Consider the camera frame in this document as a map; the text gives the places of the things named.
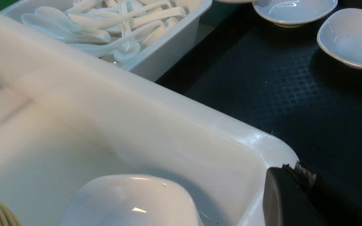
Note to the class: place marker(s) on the white spoon left of pile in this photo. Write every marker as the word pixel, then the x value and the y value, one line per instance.
pixel 51 29

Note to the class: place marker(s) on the white dish in tub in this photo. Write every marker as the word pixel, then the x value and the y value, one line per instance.
pixel 131 200

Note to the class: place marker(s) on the white dish tray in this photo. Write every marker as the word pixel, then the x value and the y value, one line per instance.
pixel 293 13
pixel 340 36

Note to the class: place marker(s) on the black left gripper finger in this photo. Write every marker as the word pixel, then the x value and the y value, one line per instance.
pixel 304 196

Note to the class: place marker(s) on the black serving tray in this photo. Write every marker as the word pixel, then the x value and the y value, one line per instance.
pixel 279 81

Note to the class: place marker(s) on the white spoon bin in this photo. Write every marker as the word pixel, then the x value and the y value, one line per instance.
pixel 152 62

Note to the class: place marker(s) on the large white plastic tub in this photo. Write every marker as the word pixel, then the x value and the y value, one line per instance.
pixel 67 118

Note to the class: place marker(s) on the white spoon top of pile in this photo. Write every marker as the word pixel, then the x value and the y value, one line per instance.
pixel 102 50

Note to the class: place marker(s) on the white spoon of pile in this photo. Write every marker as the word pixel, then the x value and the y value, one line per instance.
pixel 102 50
pixel 51 29

